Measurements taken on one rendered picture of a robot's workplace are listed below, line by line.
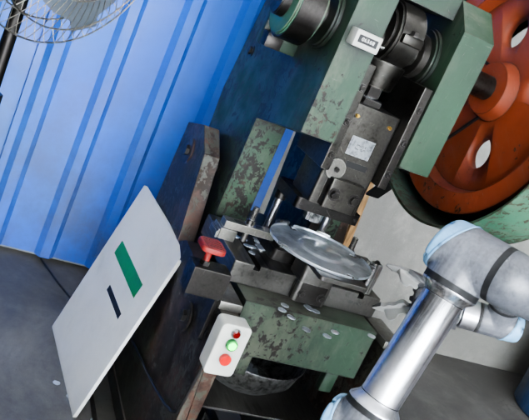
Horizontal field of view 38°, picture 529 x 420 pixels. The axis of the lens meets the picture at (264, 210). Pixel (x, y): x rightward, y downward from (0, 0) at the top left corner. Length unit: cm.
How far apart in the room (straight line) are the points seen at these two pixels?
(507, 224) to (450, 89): 37
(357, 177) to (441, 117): 26
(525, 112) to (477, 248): 71
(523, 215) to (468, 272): 53
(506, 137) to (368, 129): 39
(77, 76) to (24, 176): 44
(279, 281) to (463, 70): 70
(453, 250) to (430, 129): 57
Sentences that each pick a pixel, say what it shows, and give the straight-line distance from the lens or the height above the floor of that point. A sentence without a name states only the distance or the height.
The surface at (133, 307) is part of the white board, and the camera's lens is 228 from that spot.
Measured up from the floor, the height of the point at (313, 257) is 78.
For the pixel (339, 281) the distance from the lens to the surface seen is 185.
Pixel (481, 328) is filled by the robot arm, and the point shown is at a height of 81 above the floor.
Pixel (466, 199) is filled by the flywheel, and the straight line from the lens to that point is 212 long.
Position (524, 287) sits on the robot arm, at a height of 104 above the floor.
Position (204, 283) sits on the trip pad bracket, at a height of 67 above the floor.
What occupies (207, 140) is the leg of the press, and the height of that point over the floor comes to 87.
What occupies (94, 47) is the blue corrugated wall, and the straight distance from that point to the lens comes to 297.
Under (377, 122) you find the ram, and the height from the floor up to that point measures 114.
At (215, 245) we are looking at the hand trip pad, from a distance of 177.
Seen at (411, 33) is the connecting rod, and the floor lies 137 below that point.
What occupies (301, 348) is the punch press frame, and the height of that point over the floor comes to 55.
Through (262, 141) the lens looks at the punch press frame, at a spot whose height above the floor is 95.
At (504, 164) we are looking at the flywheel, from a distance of 210.
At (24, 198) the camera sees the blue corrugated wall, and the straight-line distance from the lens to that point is 313.
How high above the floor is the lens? 133
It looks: 15 degrees down
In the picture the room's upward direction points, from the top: 24 degrees clockwise
